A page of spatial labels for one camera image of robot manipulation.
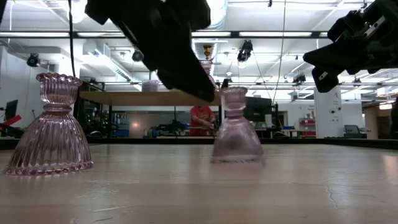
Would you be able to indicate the purple glass candle holder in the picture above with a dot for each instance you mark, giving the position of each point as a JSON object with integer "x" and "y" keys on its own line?
{"x": 150, "y": 86}

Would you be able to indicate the person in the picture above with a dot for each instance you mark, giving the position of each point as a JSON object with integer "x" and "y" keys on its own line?
{"x": 200, "y": 115}
{"x": 395, "y": 118}

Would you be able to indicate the wooden shelf with black legs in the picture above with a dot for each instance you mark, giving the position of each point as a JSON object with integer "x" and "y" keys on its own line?
{"x": 124, "y": 98}

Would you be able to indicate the red storage rack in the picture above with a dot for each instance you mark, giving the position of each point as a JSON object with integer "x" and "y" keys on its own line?
{"x": 308, "y": 133}

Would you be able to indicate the bright wall light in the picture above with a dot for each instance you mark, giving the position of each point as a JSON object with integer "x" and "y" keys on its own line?
{"x": 385, "y": 106}

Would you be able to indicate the dark office chair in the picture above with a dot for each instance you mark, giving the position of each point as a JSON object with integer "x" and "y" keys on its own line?
{"x": 352, "y": 130}

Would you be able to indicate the large black monitor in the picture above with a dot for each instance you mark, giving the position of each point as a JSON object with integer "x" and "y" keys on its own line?
{"x": 264, "y": 109}

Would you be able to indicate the red flat item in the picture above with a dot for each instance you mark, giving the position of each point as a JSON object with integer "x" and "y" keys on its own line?
{"x": 9, "y": 120}

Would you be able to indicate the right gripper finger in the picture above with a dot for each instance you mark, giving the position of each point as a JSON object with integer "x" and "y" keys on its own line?
{"x": 335, "y": 50}
{"x": 335, "y": 62}

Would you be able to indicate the black overhead frame beam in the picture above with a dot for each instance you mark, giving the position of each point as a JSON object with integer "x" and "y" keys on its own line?
{"x": 234, "y": 34}

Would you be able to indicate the tall gold candlestick holder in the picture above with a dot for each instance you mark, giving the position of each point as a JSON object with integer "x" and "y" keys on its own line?
{"x": 150, "y": 76}

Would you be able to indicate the black ceiling spotlight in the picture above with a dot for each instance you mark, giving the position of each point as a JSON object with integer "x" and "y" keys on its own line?
{"x": 137, "y": 56}
{"x": 245, "y": 51}
{"x": 32, "y": 60}
{"x": 299, "y": 78}

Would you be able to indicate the small black monitor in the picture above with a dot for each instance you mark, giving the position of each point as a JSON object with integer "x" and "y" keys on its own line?
{"x": 12, "y": 109}

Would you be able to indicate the black aluminium table frame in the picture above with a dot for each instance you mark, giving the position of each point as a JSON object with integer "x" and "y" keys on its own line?
{"x": 357, "y": 143}

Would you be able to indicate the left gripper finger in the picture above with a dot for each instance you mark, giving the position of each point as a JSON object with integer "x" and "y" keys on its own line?
{"x": 189, "y": 59}
{"x": 177, "y": 77}

